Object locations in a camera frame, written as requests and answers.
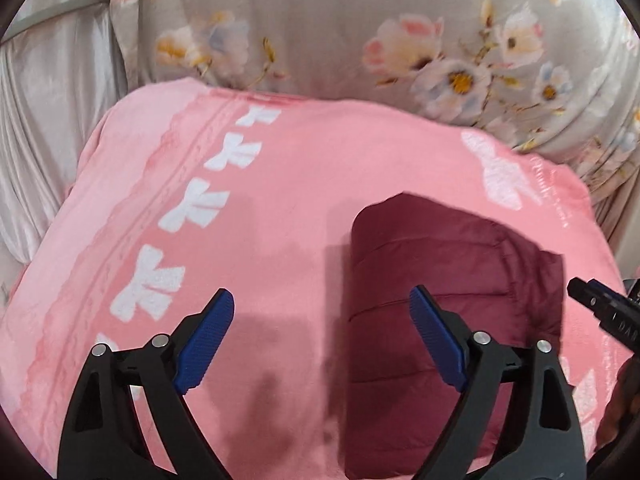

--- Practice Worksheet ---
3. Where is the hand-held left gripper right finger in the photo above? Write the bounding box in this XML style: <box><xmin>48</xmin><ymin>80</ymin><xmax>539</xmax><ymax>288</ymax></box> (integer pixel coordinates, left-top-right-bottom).
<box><xmin>409</xmin><ymin>285</ymin><xmax>588</xmax><ymax>480</ymax></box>

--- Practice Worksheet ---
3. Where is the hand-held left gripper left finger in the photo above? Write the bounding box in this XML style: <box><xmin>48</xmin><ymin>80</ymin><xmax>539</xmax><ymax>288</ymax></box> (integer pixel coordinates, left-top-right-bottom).
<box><xmin>57</xmin><ymin>287</ymin><xmax>236</xmax><ymax>480</ymax></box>

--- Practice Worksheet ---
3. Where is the white satin bed sheet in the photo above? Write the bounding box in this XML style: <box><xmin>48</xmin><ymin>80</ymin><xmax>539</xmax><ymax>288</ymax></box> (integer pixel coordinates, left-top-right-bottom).
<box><xmin>0</xmin><ymin>0</ymin><xmax>133</xmax><ymax>273</ymax></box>

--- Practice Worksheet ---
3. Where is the person's right forearm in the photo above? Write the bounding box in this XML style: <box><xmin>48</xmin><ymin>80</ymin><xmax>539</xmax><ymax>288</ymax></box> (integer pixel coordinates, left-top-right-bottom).
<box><xmin>597</xmin><ymin>357</ymin><xmax>638</xmax><ymax>458</ymax></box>

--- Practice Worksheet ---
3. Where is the grey floral quilt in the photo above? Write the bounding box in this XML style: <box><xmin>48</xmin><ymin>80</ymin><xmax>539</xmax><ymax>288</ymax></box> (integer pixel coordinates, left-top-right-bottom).
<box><xmin>107</xmin><ymin>0</ymin><xmax>640</xmax><ymax>211</ymax></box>

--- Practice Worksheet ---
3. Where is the maroon puffer jacket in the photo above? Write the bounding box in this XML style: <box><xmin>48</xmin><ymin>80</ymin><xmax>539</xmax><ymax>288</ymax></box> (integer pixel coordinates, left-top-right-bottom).
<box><xmin>342</xmin><ymin>191</ymin><xmax>568</xmax><ymax>480</ymax></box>

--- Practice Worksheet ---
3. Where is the pink blanket with white bows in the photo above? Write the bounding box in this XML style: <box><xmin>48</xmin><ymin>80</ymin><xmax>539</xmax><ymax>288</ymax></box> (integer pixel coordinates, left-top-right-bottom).
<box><xmin>0</xmin><ymin>77</ymin><xmax>628</xmax><ymax>480</ymax></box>

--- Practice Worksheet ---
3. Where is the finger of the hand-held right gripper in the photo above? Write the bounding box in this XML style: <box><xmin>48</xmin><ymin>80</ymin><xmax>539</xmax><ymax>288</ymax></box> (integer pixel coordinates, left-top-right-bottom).
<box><xmin>567</xmin><ymin>276</ymin><xmax>608</xmax><ymax>321</ymax></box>

